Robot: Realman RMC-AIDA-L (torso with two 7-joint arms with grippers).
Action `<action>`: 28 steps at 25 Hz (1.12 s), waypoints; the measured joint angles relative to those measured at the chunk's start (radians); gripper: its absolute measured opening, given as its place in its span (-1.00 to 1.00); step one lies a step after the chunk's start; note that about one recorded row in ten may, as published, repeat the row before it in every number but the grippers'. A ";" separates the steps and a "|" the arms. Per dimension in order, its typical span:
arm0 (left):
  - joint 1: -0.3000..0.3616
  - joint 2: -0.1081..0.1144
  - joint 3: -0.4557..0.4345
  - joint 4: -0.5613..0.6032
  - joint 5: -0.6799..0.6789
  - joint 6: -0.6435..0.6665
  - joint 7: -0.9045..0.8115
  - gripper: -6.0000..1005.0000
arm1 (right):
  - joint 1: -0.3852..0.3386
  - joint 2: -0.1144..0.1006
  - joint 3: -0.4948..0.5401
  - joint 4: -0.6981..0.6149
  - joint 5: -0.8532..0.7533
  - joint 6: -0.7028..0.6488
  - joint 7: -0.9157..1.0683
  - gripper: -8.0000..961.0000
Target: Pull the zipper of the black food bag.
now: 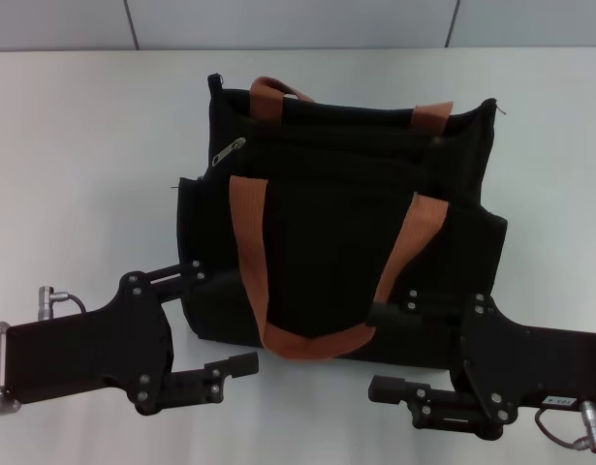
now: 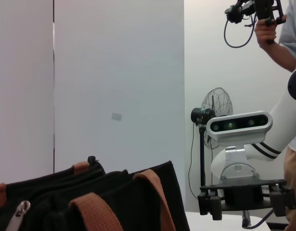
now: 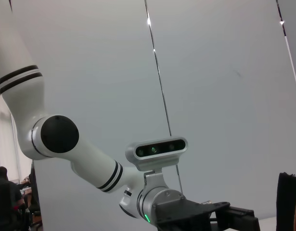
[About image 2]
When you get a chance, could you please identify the person in light blue shirt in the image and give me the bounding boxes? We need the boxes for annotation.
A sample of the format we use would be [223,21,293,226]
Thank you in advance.
[277,0,296,231]

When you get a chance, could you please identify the black food bag orange handles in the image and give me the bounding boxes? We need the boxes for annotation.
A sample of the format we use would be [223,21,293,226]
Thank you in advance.
[0,155,191,231]

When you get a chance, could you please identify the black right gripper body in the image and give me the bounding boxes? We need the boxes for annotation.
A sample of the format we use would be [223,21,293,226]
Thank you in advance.
[199,178,287,212]

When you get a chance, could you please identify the silver zipper pull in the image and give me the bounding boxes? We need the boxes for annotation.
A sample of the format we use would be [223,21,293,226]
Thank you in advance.
[4,200,31,231]

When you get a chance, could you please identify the black standing fan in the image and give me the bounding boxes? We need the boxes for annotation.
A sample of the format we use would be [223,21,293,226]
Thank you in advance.
[190,87,234,200]

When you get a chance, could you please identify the silver right wrist depth camera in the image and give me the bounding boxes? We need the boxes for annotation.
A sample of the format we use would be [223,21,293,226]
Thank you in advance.
[206,111,273,180]

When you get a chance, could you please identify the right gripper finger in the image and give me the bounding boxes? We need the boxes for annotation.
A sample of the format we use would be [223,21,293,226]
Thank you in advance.
[269,184,296,217]
[197,189,223,221]

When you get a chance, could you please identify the right gripper cable with connector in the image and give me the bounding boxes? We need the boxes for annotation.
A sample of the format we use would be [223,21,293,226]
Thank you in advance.
[241,208,276,229]

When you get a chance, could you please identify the black handheld teleoperation controller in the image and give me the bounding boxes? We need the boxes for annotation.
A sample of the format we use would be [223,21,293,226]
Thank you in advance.
[224,0,287,45]

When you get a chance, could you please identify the black fan power cable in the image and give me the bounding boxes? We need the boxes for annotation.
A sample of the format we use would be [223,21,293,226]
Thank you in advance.
[188,124,199,200]

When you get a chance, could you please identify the person's forearm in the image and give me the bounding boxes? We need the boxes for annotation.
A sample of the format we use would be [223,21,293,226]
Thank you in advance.
[257,40,296,73]

